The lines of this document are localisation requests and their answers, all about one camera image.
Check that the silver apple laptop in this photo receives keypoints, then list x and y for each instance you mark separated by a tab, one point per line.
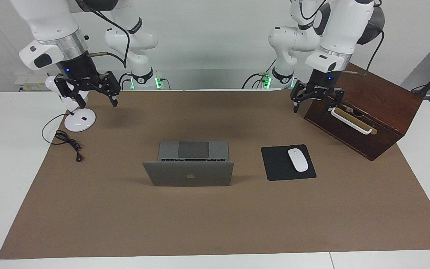
192	175

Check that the brown table mat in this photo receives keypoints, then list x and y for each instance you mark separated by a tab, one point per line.
215	220

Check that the white wall power strip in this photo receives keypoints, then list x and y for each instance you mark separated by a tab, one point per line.
30	83

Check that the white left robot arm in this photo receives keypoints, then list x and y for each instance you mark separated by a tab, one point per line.
343	26

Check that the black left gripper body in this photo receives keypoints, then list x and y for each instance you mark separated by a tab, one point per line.
321	84

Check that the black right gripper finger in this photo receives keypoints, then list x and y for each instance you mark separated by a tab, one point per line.
65	85
112	85

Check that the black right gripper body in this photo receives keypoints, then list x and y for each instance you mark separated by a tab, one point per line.
78	71

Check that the dark brown wooden box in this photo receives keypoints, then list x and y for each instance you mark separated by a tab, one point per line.
383	101

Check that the black mouse pad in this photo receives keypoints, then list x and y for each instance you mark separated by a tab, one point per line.
274	164

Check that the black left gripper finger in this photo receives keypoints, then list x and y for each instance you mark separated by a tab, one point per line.
299	91
337	98

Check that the white desk lamp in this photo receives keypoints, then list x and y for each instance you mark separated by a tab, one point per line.
80	120

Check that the white computer mouse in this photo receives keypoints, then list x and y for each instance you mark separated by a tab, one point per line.
298	160

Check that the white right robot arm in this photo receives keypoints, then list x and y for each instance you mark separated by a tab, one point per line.
47	22

